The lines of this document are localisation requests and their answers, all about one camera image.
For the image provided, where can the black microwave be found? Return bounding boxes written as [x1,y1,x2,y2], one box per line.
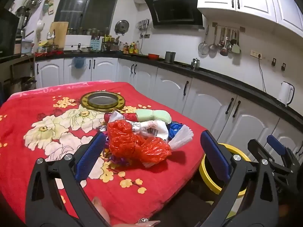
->
[0,8,20,57]

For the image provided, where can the white barcode wrapper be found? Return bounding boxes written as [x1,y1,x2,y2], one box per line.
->
[108,111,169,142]

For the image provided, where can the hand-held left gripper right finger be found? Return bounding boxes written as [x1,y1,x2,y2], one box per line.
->
[200,130,280,227]

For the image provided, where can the glass pot lid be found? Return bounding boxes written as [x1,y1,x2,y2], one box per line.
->
[115,20,130,34]

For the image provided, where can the blue knife block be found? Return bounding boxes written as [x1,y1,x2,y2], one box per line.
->
[91,40,103,52]

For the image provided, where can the white pleated wrapper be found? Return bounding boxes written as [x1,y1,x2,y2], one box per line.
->
[167,125,194,150]

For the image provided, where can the metal strainer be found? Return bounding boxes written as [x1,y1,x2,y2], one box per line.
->
[198,26,210,55]

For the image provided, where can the red snack packet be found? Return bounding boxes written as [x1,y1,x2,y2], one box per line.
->
[104,112,139,122]

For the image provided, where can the black countertop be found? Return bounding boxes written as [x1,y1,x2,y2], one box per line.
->
[0,50,303,126]

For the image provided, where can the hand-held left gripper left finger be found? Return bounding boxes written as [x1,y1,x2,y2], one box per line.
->
[25,132,112,227]

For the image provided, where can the wooden cutting board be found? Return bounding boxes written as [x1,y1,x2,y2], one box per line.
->
[49,22,69,49]

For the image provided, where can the gold-rimmed metal plate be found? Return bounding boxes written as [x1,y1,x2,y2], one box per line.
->
[80,91,125,111]

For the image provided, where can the person's left hand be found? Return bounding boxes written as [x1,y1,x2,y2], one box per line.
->
[91,196,161,227]

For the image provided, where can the blue packet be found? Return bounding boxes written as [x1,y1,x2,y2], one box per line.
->
[169,122,184,140]

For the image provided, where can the group of sauce bottles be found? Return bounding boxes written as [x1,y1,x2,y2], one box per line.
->
[123,41,140,55]

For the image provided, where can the black power cable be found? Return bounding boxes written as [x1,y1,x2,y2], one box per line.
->
[258,56,268,93]

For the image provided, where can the blue hanging bag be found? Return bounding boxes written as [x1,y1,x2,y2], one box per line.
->
[72,57,85,69]

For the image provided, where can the blender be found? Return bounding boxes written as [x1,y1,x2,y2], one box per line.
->
[15,6,30,55]

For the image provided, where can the dark window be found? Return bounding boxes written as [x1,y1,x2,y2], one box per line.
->
[54,0,123,32]

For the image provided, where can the green spatula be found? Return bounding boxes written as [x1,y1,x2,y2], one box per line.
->
[231,30,241,54]

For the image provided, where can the red floral blanket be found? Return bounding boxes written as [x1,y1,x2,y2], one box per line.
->
[0,80,209,226]

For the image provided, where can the red plastic bag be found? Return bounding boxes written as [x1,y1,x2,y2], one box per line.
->
[107,120,172,168]

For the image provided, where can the utensil wall rail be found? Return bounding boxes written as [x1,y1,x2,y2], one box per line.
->
[212,22,245,32]

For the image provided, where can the row of glass jars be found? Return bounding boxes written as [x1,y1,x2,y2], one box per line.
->
[66,28,110,36]

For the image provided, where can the white electric kettle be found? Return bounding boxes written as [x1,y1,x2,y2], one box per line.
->
[277,81,295,107]

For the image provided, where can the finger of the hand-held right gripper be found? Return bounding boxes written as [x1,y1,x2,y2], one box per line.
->
[266,135,301,171]
[247,139,294,173]

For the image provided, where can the black range hood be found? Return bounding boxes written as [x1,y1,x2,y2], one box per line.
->
[134,0,205,30]

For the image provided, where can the dark slotted spoon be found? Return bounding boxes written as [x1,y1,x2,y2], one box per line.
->
[220,28,231,57]

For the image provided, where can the yellow-rimmed trash bin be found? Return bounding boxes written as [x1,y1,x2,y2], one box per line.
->
[199,143,251,220]

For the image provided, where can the metal ladle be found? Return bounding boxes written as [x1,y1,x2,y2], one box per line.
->
[209,25,218,51]

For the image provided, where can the green sponge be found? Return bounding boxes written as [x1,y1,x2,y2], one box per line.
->
[135,109,172,124]

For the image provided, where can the white lower cabinets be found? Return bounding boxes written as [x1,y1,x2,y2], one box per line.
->
[35,57,303,161]

